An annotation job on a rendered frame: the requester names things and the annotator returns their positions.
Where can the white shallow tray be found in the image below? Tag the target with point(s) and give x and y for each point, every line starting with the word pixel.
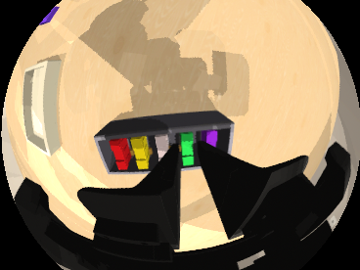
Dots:
pixel 39 106

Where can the purple flat rectangular block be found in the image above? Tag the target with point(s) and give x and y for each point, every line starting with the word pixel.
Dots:
pixel 50 15

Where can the purple fuse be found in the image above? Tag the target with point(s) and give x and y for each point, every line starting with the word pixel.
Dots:
pixel 209 136

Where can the white fuse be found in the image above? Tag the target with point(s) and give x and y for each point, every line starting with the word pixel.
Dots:
pixel 162 145

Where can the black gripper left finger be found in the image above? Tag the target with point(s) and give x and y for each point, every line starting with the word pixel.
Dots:
pixel 155 199

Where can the green fuse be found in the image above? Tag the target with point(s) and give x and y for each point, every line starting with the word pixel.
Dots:
pixel 186 141

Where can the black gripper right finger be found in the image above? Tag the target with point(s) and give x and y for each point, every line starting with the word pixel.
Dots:
pixel 239 187

